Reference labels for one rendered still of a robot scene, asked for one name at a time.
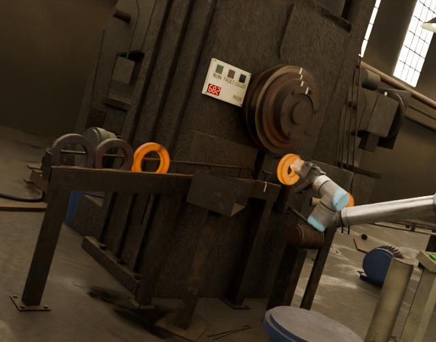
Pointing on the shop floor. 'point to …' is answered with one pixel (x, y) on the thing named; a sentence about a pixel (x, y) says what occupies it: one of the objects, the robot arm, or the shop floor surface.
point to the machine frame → (212, 135)
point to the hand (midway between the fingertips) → (291, 165)
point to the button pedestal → (424, 298)
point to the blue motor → (378, 264)
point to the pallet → (42, 172)
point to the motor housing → (293, 262)
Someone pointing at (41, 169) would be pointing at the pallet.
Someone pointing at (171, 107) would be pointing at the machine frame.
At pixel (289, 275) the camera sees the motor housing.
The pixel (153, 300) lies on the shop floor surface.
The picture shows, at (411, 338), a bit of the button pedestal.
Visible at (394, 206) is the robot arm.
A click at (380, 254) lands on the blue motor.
